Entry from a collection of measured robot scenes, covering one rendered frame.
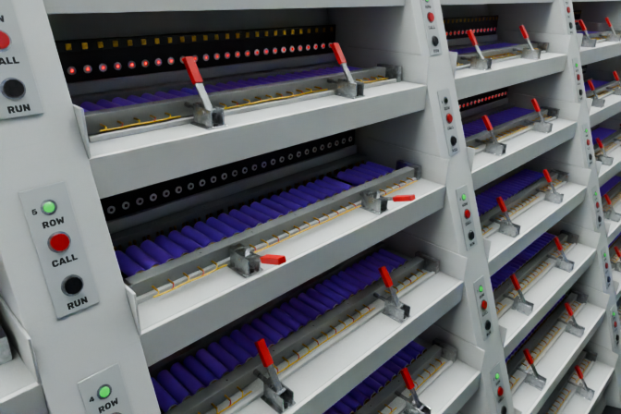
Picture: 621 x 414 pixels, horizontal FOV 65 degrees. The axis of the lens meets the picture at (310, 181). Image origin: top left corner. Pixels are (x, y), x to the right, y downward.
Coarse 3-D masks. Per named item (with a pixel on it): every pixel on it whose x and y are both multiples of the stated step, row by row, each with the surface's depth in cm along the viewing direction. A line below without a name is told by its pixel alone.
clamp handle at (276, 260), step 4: (248, 248) 62; (244, 252) 62; (248, 252) 62; (244, 256) 62; (248, 256) 62; (252, 256) 61; (256, 256) 61; (260, 256) 60; (264, 256) 59; (268, 256) 58; (272, 256) 58; (276, 256) 58; (280, 256) 57; (284, 256) 57; (248, 260) 61; (252, 260) 60; (256, 260) 60; (260, 260) 59; (264, 260) 58; (268, 260) 58; (272, 260) 57; (276, 260) 57; (280, 260) 57; (284, 260) 57; (276, 264) 57; (280, 264) 57
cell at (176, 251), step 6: (156, 240) 66; (162, 240) 66; (168, 240) 65; (162, 246) 65; (168, 246) 64; (174, 246) 64; (168, 252) 64; (174, 252) 63; (180, 252) 63; (186, 252) 63
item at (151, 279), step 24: (408, 168) 92; (288, 216) 72; (312, 216) 75; (336, 216) 76; (240, 240) 65; (264, 240) 68; (168, 264) 59; (192, 264) 60; (216, 264) 62; (144, 288) 56
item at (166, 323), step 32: (320, 160) 93; (384, 160) 99; (416, 160) 94; (448, 160) 89; (224, 192) 78; (416, 192) 87; (128, 224) 68; (352, 224) 75; (384, 224) 79; (288, 256) 66; (320, 256) 69; (352, 256) 75; (128, 288) 50; (192, 288) 59; (224, 288) 59; (256, 288) 62; (288, 288) 66; (160, 320) 53; (192, 320) 55; (224, 320) 59; (160, 352) 53
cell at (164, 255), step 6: (144, 240) 65; (150, 240) 66; (144, 246) 65; (150, 246) 64; (156, 246) 64; (150, 252) 63; (156, 252) 63; (162, 252) 63; (156, 258) 62; (162, 258) 62; (168, 258) 61; (174, 258) 62
